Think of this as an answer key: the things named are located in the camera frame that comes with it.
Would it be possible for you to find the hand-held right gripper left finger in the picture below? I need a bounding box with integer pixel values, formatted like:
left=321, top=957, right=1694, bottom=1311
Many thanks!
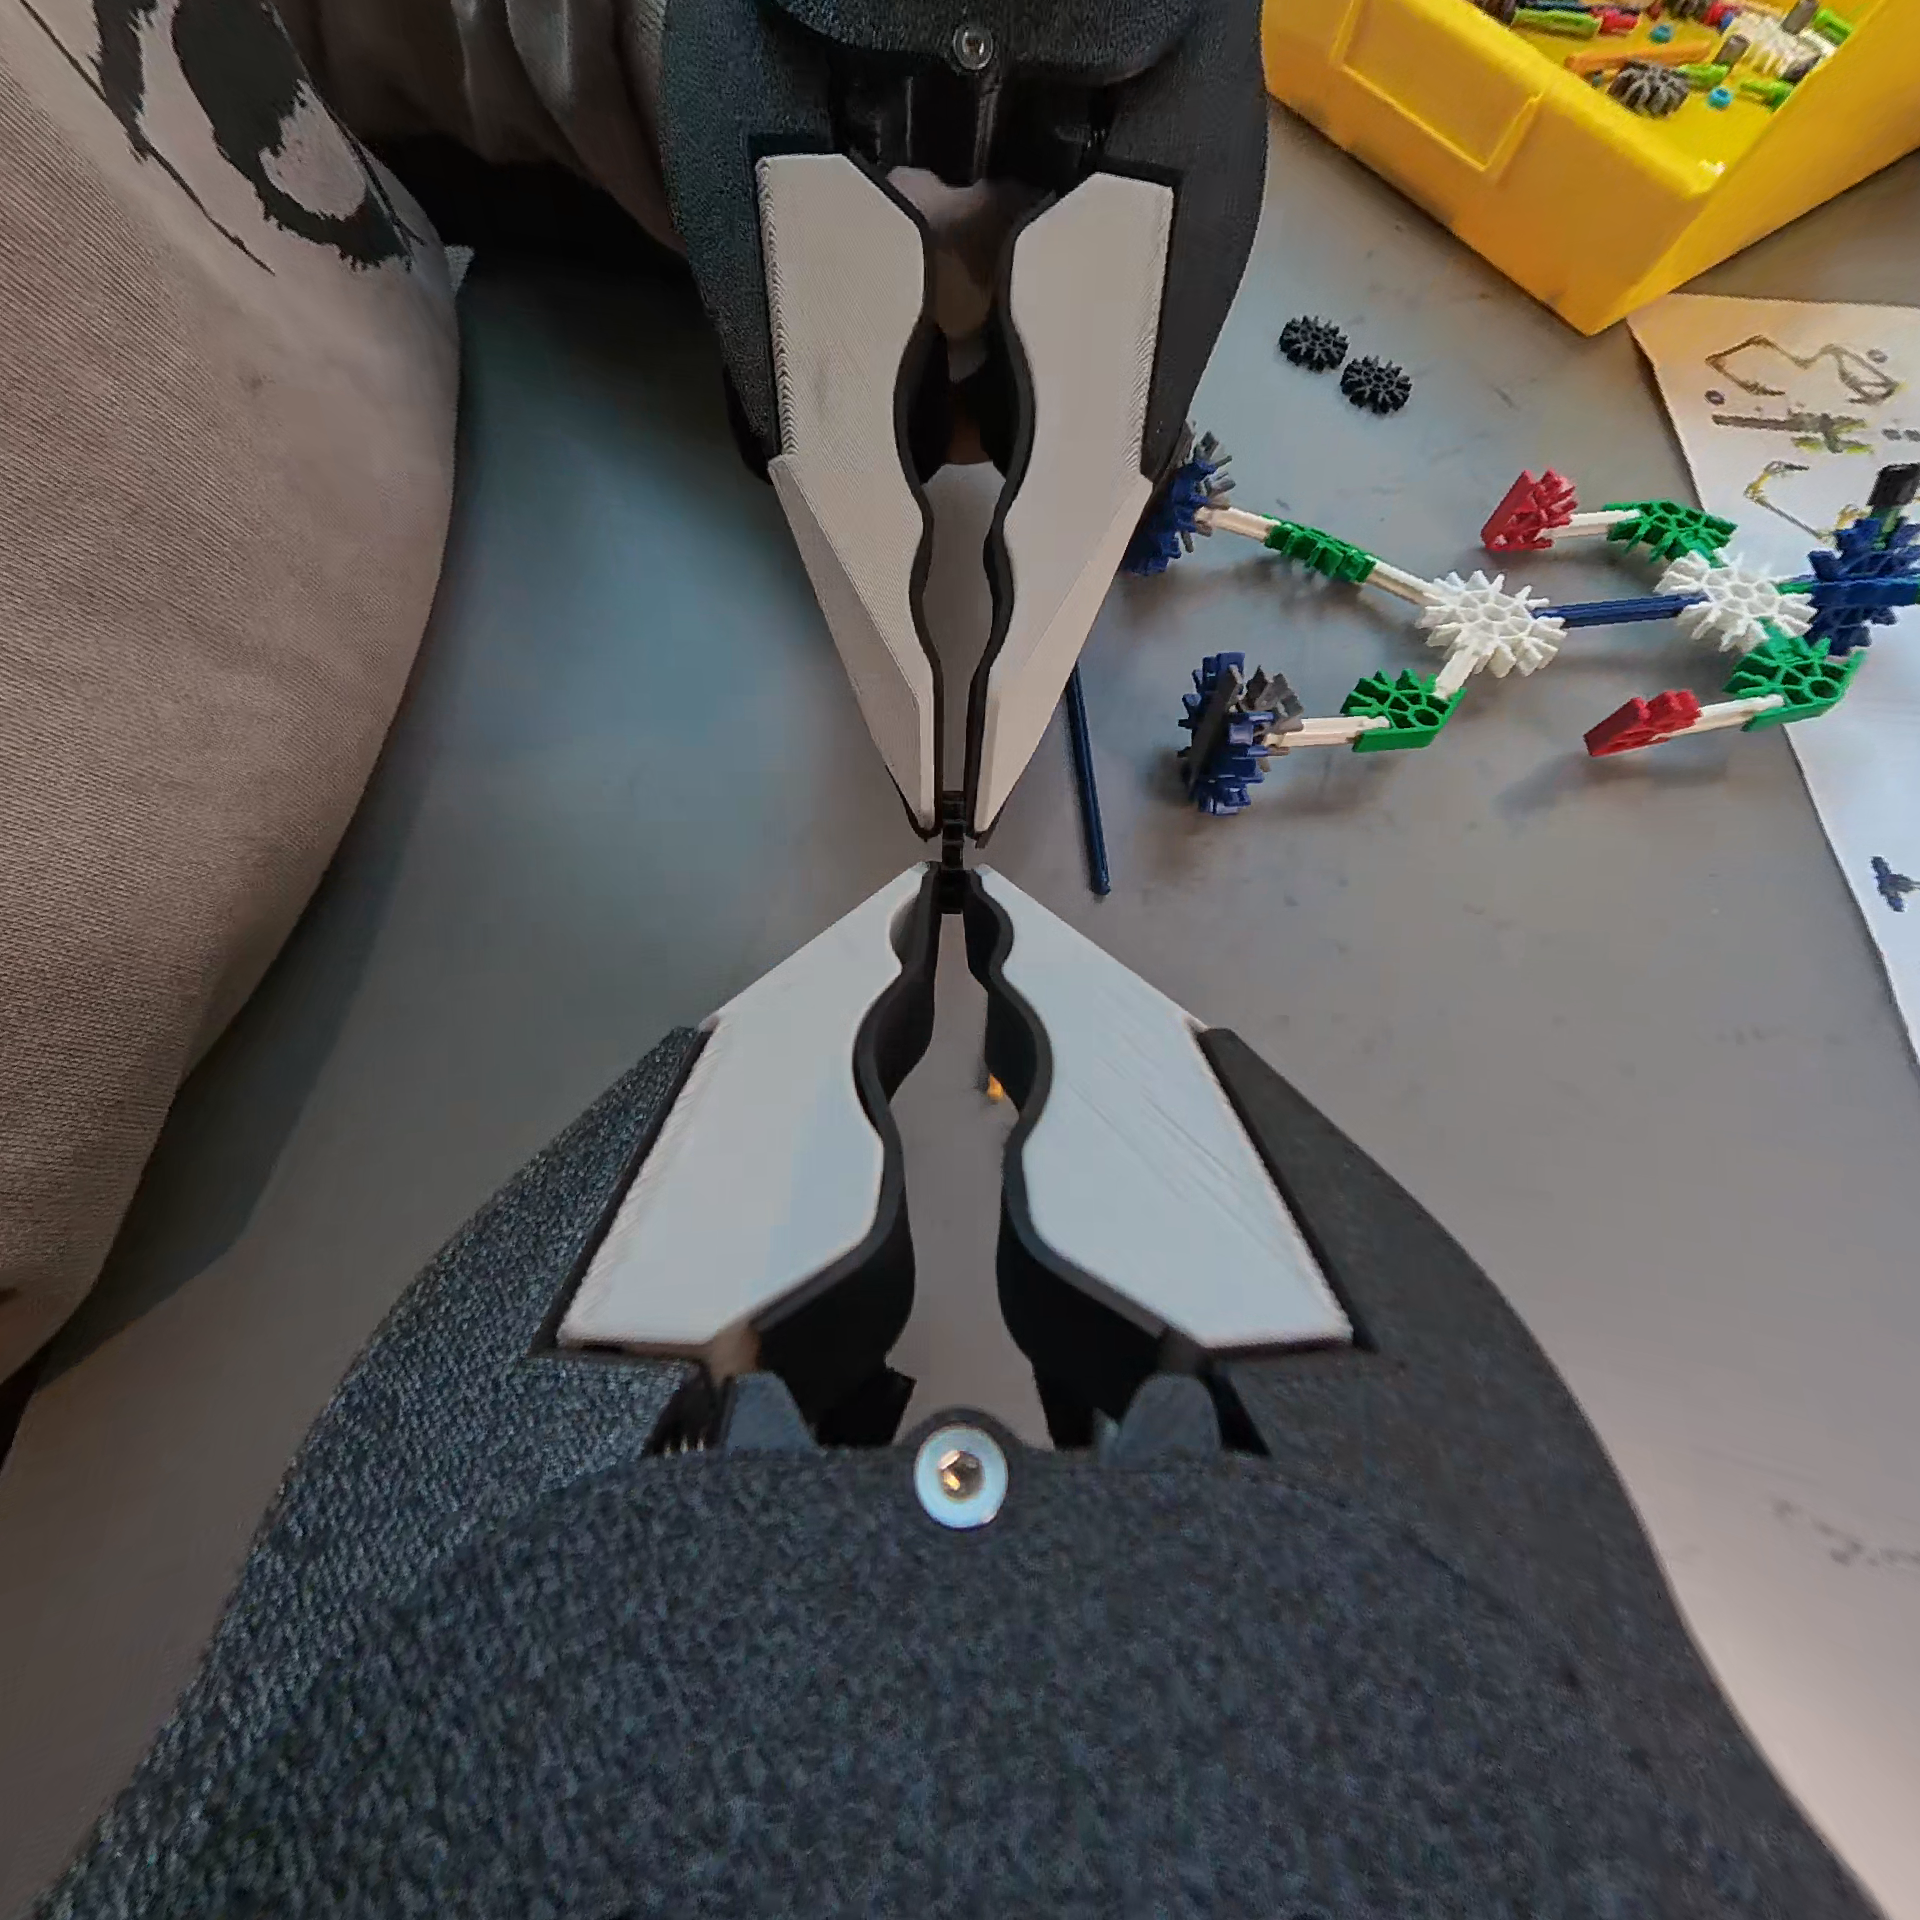
left=557, top=861, right=944, bottom=1443

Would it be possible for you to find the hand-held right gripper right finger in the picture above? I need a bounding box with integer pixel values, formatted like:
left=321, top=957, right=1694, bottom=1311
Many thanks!
left=960, top=866, right=1354, bottom=1448

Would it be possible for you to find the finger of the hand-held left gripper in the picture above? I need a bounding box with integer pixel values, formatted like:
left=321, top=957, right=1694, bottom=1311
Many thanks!
left=753, top=150, right=962, bottom=834
left=967, top=168, right=1177, bottom=834

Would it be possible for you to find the thin blue rod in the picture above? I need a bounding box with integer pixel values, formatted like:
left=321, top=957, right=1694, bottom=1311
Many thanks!
left=1062, top=666, right=1114, bottom=898

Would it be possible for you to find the colourful construction toy figure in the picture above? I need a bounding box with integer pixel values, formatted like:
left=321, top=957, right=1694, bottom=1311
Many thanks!
left=1117, top=426, right=1920, bottom=817

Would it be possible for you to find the person's left forearm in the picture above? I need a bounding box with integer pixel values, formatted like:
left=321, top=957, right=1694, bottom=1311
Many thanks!
left=275, top=0, right=683, bottom=256

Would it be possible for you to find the yellow bin with red rods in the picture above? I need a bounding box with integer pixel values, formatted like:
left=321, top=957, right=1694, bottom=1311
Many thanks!
left=1258, top=0, right=1920, bottom=336

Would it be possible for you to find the person's beige sweatshirt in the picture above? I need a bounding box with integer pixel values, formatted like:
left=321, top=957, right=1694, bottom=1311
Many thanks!
left=0, top=0, right=466, bottom=1383

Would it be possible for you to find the folded paper instruction sheet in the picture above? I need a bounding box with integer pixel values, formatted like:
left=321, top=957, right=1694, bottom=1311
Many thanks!
left=1626, top=291, right=1920, bottom=1066

